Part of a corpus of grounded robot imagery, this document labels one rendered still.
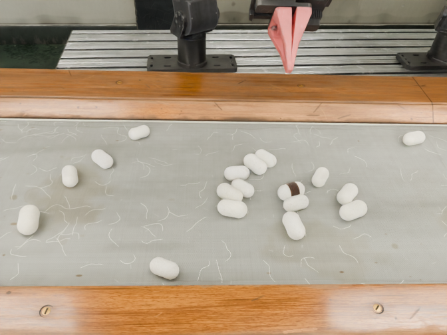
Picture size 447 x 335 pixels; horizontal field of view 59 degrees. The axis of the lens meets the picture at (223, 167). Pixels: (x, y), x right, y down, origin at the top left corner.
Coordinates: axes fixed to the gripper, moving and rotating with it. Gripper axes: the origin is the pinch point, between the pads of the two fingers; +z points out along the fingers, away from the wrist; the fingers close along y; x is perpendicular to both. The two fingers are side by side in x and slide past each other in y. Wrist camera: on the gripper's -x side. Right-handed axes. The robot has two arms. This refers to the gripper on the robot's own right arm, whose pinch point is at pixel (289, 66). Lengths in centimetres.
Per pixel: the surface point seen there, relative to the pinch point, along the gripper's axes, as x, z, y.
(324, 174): 0.3, 14.5, 4.5
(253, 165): 1.6, 13.3, -4.7
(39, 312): -12.8, 28.6, -25.7
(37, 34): 181, -87, -112
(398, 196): 0.1, 17.3, 14.1
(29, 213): -4.6, 19.8, -30.6
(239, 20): 181, -101, 10
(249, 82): 13.9, -2.4, -3.6
